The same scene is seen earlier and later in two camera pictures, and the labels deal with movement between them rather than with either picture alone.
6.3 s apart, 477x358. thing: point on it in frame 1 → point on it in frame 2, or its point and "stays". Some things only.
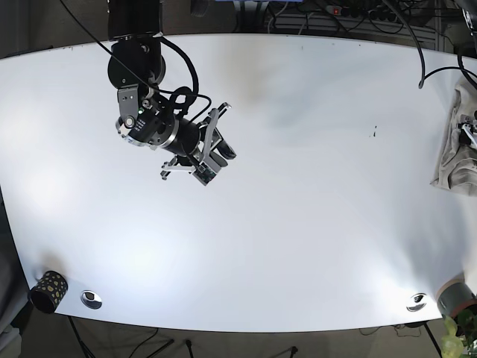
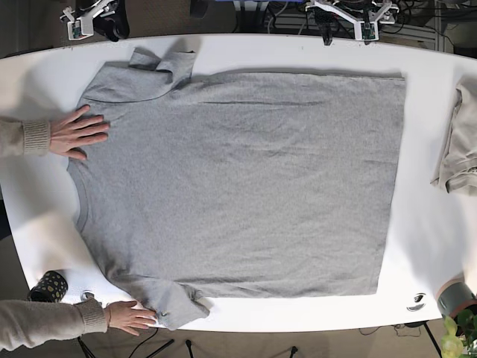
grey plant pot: x=455 y=296 stays
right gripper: x=466 y=134 → x=366 y=15
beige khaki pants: x=457 y=170 stays
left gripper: x=205 y=162 → x=80 y=22
